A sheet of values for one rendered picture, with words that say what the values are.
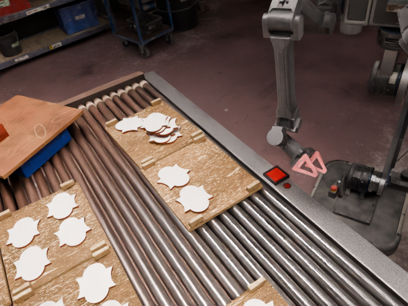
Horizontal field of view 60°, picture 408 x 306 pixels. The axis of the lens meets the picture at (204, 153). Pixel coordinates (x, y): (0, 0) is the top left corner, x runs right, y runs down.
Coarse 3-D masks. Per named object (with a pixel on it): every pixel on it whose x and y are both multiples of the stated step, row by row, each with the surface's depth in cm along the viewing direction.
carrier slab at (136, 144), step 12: (156, 108) 192; (168, 108) 191; (120, 120) 188; (180, 120) 181; (108, 132) 181; (120, 132) 179; (132, 132) 178; (144, 132) 177; (180, 132) 173; (192, 132) 172; (120, 144) 172; (132, 144) 171; (144, 144) 170; (156, 144) 169; (168, 144) 168; (180, 144) 166; (132, 156) 164; (144, 156) 163; (156, 156) 162
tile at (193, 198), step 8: (184, 192) 142; (192, 192) 141; (200, 192) 141; (176, 200) 139; (184, 200) 139; (192, 200) 138; (200, 200) 138; (208, 200) 137; (192, 208) 135; (200, 208) 135
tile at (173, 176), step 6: (162, 168) 154; (168, 168) 154; (174, 168) 153; (180, 168) 153; (162, 174) 151; (168, 174) 151; (174, 174) 150; (180, 174) 150; (186, 174) 149; (162, 180) 148; (168, 180) 148; (174, 180) 148; (180, 180) 147; (186, 180) 147; (168, 186) 146; (174, 186) 146; (180, 186) 145
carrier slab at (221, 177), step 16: (192, 144) 165; (208, 144) 164; (160, 160) 160; (176, 160) 158; (192, 160) 157; (208, 160) 156; (224, 160) 155; (144, 176) 154; (192, 176) 150; (208, 176) 149; (224, 176) 148; (240, 176) 147; (160, 192) 145; (176, 192) 144; (208, 192) 142; (224, 192) 141; (240, 192) 140; (176, 208) 138; (208, 208) 136; (224, 208) 135
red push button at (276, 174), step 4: (276, 168) 149; (268, 172) 147; (272, 172) 147; (276, 172) 147; (280, 172) 146; (272, 176) 145; (276, 176) 145; (280, 176) 145; (284, 176) 145; (276, 180) 143
